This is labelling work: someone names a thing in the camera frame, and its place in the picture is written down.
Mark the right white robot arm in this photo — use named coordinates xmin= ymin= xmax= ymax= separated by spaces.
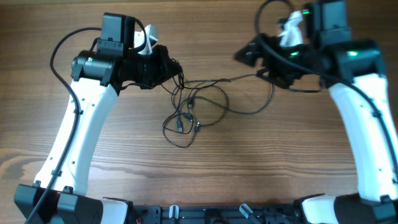
xmin=234 ymin=1 xmax=397 ymax=223

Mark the thick black USB cable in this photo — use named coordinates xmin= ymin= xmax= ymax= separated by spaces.
xmin=175 ymin=73 xmax=275 ymax=134

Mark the thin black USB cable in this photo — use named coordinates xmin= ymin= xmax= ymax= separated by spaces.
xmin=162 ymin=58 xmax=229 ymax=149

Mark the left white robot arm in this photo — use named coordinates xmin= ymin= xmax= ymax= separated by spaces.
xmin=14 ymin=13 xmax=182 ymax=223

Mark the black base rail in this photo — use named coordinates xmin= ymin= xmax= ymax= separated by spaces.
xmin=127 ymin=204 xmax=303 ymax=224

